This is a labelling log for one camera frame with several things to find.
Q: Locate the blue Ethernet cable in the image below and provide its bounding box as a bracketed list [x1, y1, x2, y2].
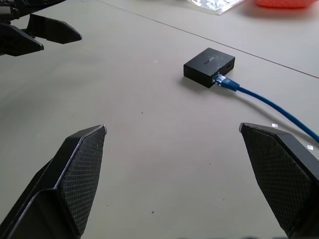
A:
[212, 73, 319, 144]

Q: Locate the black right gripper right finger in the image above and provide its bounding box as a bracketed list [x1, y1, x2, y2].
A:
[238, 122, 319, 239]

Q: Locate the black network switch box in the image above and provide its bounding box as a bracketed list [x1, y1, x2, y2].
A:
[183, 47, 236, 89]

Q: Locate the clear plastic bag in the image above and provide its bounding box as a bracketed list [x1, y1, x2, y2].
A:
[184, 0, 246, 16]

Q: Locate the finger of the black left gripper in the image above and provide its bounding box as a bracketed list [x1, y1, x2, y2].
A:
[0, 23, 45, 57]
[26, 13, 82, 45]

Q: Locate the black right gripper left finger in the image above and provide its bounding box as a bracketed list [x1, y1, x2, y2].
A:
[0, 124, 108, 239]

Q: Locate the orange basket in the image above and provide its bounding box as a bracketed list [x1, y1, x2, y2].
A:
[254, 0, 315, 9]

